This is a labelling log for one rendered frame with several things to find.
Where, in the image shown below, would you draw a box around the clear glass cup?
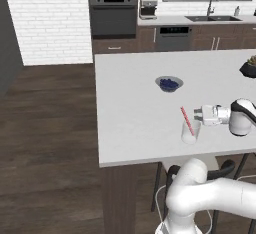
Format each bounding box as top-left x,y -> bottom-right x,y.
180,119 -> 202,145

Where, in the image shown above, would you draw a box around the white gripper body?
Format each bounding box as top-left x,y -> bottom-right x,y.
201,104 -> 220,127

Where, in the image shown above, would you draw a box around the brown dining counter base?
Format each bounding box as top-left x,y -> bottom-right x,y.
99,162 -> 140,234

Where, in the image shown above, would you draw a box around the black wall oven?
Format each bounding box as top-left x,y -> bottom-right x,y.
87,0 -> 139,40

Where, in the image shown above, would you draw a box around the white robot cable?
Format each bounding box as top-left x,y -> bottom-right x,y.
154,184 -> 168,226

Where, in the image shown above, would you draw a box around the grey bowl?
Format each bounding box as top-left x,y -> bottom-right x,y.
154,75 -> 185,94

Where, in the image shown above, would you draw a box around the grey dishwasher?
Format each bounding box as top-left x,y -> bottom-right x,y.
155,25 -> 194,52

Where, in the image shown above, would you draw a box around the red white striped straw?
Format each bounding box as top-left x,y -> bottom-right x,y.
179,106 -> 196,137

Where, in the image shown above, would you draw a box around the dark tap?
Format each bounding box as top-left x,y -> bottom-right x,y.
205,0 -> 220,17

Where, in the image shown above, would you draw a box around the brown base cupboards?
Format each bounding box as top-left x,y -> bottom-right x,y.
91,23 -> 256,56

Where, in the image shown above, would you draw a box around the dark sink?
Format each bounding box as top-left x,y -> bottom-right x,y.
184,14 -> 243,23

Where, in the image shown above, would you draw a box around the plant in black pot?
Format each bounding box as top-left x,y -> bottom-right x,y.
238,54 -> 256,79

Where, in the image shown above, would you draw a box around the silver coffee machine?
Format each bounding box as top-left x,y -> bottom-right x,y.
138,0 -> 159,21

